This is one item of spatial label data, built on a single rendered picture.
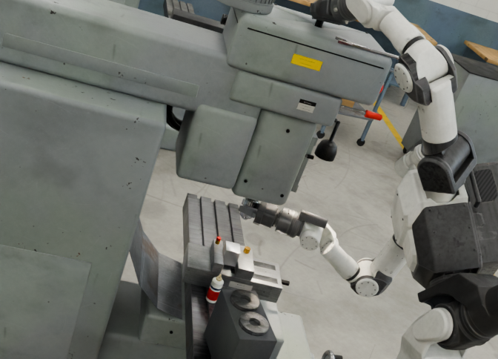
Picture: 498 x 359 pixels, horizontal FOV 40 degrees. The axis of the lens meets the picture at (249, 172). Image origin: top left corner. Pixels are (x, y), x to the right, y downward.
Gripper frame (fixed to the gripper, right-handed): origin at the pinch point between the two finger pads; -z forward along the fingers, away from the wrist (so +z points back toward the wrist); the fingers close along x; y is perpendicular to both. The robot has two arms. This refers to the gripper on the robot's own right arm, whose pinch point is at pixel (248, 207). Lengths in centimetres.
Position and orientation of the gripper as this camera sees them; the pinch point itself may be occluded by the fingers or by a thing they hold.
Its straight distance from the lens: 229.9
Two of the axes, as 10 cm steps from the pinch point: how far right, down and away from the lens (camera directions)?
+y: -3.0, 8.5, 4.3
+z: 9.3, 3.5, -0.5
